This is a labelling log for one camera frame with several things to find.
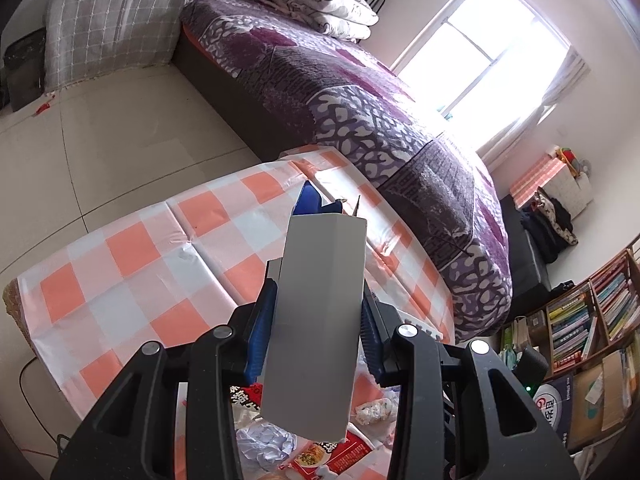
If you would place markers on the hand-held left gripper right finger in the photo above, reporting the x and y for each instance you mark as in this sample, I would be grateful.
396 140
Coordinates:
370 340

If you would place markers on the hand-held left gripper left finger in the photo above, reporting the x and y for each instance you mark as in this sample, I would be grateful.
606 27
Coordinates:
257 340

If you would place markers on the grey cardboard box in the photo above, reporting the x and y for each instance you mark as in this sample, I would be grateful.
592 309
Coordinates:
315 310

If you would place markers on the blue white printed box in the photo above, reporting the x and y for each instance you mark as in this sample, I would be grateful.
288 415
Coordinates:
555 410

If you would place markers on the rows of colourful books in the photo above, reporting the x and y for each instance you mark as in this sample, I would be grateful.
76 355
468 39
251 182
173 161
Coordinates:
570 330

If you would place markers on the crumpled patterned tissue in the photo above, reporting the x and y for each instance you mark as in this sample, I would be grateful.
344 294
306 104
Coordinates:
375 410

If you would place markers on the brown cardboard box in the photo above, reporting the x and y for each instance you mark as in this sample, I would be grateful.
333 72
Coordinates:
600 395

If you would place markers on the black bench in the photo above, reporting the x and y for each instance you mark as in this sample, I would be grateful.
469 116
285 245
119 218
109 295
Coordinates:
527 270

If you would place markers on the crumpled clear plastic wrapper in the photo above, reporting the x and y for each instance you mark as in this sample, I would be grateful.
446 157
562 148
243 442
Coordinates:
265 442

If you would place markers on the wooden bookshelf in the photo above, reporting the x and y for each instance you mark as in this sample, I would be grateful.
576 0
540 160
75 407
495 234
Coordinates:
595 280

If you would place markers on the red noodle packet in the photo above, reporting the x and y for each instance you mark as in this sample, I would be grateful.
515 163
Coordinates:
345 452

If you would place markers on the orange white checkered tablecloth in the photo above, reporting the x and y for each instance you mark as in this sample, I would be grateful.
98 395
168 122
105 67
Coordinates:
150 270

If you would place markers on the pile of dark clothes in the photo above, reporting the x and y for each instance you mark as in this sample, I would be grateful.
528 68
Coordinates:
550 225

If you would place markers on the white storage box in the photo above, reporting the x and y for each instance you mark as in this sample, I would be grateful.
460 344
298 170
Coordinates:
575 195

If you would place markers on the orange checkered hanging cloth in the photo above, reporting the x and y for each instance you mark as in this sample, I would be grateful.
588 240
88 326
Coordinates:
530 180

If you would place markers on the colourful toys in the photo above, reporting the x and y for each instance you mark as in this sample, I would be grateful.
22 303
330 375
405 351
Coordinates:
570 160

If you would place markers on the bed with purple blanket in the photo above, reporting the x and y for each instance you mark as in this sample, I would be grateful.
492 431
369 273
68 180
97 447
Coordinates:
350 100

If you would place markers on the white curtain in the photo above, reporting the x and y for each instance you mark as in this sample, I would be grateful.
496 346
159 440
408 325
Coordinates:
550 90

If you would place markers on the window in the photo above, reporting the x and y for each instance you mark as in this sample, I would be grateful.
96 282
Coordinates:
460 60

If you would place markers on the folded floral quilt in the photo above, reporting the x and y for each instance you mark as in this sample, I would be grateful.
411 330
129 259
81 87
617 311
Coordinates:
325 7

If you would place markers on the grey plaid cloth cover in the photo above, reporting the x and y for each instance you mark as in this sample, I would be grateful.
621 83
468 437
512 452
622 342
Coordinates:
110 20

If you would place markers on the dark mesh basket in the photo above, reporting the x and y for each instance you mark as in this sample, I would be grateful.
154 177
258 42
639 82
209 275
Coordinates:
22 70

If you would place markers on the dark bed frame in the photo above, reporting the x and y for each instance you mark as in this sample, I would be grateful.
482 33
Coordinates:
225 95

